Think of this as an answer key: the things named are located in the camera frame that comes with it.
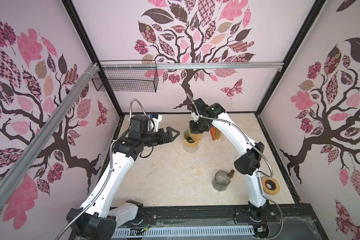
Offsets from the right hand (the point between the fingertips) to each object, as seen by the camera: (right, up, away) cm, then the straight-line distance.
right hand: (192, 130), depth 84 cm
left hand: (-10, -3, -14) cm, 18 cm away
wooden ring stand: (+45, -32, 0) cm, 55 cm away
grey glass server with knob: (+18, -31, +5) cm, 36 cm away
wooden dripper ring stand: (0, -10, +6) cm, 12 cm away
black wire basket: (-41, +35, +11) cm, 55 cm away
